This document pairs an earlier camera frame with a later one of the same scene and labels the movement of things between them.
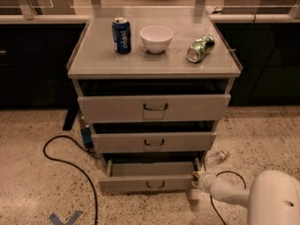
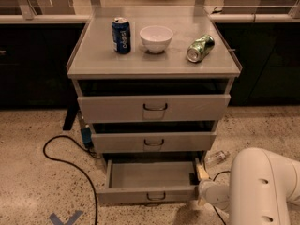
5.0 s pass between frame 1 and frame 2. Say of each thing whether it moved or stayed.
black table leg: stayed
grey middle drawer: stayed
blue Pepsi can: stayed
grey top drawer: stayed
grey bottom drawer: moved
